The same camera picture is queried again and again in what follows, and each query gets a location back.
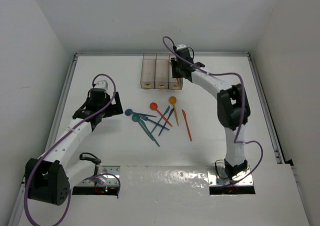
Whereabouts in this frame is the teal spoon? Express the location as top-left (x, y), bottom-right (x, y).
top-left (131, 114), bottom-right (153, 141)

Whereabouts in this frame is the yellow-orange spoon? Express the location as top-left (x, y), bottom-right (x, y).
top-left (169, 96), bottom-right (179, 126)

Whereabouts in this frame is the teal fork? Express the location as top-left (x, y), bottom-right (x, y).
top-left (140, 119), bottom-right (160, 147)

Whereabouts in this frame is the blue fork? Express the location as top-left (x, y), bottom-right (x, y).
top-left (140, 114), bottom-right (171, 131)

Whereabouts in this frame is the red-orange spoon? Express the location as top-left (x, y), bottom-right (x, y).
top-left (149, 102), bottom-right (173, 127)

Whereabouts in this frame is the red-orange knife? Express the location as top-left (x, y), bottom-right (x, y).
top-left (181, 109), bottom-right (193, 142)

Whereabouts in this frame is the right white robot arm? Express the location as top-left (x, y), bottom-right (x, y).
top-left (170, 44), bottom-right (251, 180)

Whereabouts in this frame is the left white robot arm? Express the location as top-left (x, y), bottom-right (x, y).
top-left (25, 88), bottom-right (123, 206)

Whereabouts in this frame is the right clear container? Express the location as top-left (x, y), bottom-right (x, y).
top-left (168, 54), bottom-right (183, 90)

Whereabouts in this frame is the clear container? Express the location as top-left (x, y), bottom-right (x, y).
top-left (140, 53), bottom-right (156, 89)
top-left (168, 54), bottom-right (183, 90)
top-left (154, 53), bottom-right (169, 90)

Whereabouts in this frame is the dark blue spoon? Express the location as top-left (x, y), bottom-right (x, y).
top-left (124, 108), bottom-right (157, 118)

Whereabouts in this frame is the middle clear container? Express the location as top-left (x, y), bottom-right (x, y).
top-left (154, 53), bottom-right (169, 90)

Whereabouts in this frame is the left clear container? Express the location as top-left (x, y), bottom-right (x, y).
top-left (140, 53), bottom-right (156, 89)

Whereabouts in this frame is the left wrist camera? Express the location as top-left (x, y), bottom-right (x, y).
top-left (93, 80), bottom-right (108, 91)

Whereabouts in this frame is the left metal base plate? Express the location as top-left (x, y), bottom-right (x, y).
top-left (76, 165), bottom-right (121, 188)

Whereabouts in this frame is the metal base plate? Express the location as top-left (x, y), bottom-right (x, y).
top-left (207, 165), bottom-right (254, 188)
top-left (76, 165), bottom-right (121, 188)

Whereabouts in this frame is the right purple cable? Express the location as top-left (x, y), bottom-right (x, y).
top-left (162, 36), bottom-right (264, 187)

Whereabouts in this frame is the purple cable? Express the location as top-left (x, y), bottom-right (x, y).
top-left (23, 73), bottom-right (121, 226)
top-left (162, 36), bottom-right (264, 187)

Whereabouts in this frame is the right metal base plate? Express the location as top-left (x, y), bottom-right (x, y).
top-left (207, 165), bottom-right (254, 188)

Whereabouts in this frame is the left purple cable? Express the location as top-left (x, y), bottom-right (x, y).
top-left (23, 73), bottom-right (121, 226)

